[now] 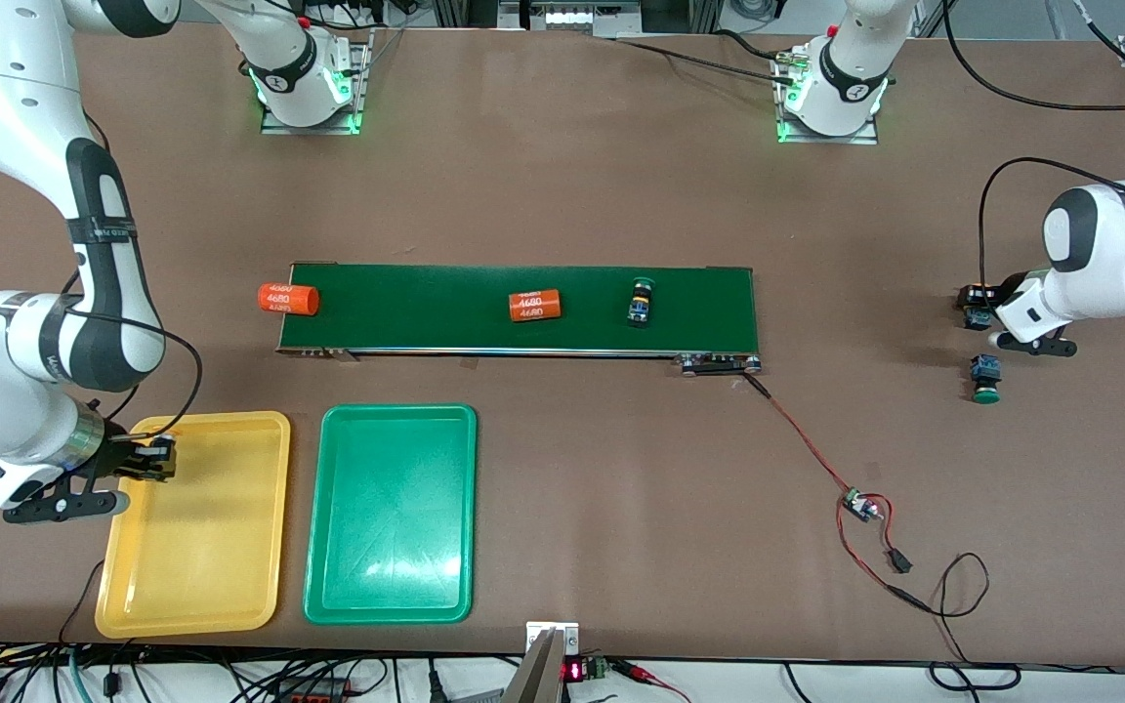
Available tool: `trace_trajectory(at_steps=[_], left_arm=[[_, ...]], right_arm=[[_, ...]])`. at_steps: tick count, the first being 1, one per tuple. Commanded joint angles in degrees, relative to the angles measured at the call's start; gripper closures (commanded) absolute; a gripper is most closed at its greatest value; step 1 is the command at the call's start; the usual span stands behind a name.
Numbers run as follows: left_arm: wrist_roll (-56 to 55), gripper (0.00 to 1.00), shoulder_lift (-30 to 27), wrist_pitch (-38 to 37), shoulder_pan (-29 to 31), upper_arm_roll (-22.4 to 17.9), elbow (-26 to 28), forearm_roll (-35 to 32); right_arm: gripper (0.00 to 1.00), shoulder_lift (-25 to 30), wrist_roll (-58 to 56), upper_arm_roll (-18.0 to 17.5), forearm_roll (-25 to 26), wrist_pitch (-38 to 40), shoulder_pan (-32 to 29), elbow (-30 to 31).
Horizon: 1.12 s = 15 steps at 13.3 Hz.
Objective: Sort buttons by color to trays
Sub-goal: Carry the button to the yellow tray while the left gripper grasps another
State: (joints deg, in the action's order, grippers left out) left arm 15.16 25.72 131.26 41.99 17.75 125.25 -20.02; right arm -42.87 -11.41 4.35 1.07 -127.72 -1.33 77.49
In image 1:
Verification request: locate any red and black wire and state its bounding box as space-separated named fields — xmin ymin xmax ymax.
xmin=740 ymin=374 xmax=905 ymax=595

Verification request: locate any orange cylinder with white print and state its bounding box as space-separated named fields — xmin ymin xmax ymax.
xmin=258 ymin=281 xmax=321 ymax=316
xmin=508 ymin=288 xmax=563 ymax=323

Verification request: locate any thin black cable loop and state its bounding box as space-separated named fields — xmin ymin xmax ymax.
xmin=893 ymin=553 xmax=1022 ymax=692

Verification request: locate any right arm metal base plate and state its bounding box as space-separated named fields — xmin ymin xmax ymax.
xmin=261 ymin=39 xmax=373 ymax=136

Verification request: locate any red black power strip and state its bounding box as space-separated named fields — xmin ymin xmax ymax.
xmin=274 ymin=677 xmax=349 ymax=703

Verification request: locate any green plastic tray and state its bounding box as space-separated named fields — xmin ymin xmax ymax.
xmin=303 ymin=404 xmax=479 ymax=626

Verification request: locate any yellow plastic tray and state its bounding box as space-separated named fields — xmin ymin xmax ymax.
xmin=95 ymin=411 xmax=292 ymax=640

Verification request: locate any silver camera mount bracket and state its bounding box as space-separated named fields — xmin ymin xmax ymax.
xmin=502 ymin=621 xmax=581 ymax=703

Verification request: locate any black cable to arm base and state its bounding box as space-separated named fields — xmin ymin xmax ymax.
xmin=611 ymin=29 xmax=800 ymax=85

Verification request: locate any red clip lead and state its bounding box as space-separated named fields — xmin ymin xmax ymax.
xmin=611 ymin=659 xmax=692 ymax=703

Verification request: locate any green conveyor belt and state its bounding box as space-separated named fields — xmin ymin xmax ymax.
xmin=276 ymin=262 xmax=764 ymax=377

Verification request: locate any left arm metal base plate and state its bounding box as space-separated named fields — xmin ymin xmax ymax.
xmin=779 ymin=115 xmax=879 ymax=145

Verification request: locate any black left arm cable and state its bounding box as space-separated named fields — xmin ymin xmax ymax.
xmin=941 ymin=0 xmax=1125 ymax=289

